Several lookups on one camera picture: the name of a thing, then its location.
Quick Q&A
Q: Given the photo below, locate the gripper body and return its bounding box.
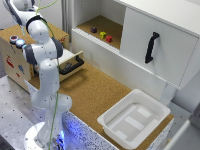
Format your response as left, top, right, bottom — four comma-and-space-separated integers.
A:
14, 11, 31, 31

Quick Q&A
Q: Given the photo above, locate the red button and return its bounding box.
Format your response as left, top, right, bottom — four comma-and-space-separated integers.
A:
9, 34, 20, 45

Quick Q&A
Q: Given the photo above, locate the blue button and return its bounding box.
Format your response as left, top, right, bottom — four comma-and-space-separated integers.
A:
15, 38, 27, 49

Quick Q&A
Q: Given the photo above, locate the wooden drawer box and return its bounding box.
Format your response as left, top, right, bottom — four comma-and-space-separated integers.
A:
0, 23, 71, 93

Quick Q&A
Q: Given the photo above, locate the wooden drawer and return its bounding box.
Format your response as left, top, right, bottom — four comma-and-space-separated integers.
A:
55, 48, 85, 82

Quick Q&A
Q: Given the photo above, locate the purple block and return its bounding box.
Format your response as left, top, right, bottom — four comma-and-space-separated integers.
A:
90, 26, 98, 34

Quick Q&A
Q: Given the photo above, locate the yellow block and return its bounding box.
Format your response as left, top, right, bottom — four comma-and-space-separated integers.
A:
99, 31, 108, 39

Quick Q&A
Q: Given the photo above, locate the white cabinet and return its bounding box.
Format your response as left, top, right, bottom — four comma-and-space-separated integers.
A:
71, 0, 200, 108

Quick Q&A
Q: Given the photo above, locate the white sliding door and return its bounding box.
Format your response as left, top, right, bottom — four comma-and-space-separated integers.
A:
119, 6, 200, 90

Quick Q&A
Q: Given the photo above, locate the white plastic box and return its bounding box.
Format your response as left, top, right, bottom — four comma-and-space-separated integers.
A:
96, 88, 172, 150

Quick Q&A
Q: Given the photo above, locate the black drawer handle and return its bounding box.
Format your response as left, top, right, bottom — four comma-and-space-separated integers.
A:
59, 54, 85, 76

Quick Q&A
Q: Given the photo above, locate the green cable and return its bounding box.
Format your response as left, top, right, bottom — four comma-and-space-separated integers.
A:
33, 0, 63, 150

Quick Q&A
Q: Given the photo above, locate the black door handle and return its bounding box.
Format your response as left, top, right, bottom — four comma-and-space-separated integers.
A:
144, 31, 161, 65

